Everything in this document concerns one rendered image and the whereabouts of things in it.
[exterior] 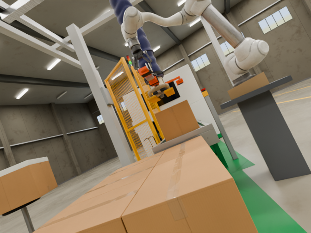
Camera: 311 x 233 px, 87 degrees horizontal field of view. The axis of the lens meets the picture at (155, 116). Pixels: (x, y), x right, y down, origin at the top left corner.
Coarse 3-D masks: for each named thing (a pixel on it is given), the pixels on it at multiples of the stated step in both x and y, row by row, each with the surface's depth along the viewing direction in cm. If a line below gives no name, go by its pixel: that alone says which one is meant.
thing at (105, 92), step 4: (100, 88) 268; (104, 88) 272; (104, 92) 266; (108, 92) 282; (104, 96) 266; (108, 96) 275; (108, 100) 268; (112, 100) 284; (108, 104) 271; (112, 104) 281
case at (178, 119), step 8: (176, 104) 184; (184, 104) 183; (160, 112) 186; (168, 112) 185; (176, 112) 184; (184, 112) 183; (192, 112) 182; (160, 120) 186; (168, 120) 185; (176, 120) 184; (184, 120) 183; (192, 120) 181; (168, 128) 185; (176, 128) 183; (184, 128) 182; (192, 128) 181; (168, 136) 184; (176, 136) 183
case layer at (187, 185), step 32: (160, 160) 127; (192, 160) 88; (96, 192) 112; (128, 192) 81; (160, 192) 63; (192, 192) 53; (224, 192) 51; (64, 224) 75; (96, 224) 59; (128, 224) 57; (160, 224) 54; (192, 224) 52; (224, 224) 51
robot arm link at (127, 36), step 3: (123, 27) 123; (123, 30) 124; (123, 33) 126; (126, 33) 122; (135, 33) 124; (123, 36) 129; (126, 36) 125; (129, 36) 124; (132, 36) 125; (135, 36) 126; (126, 39) 127; (129, 39) 126
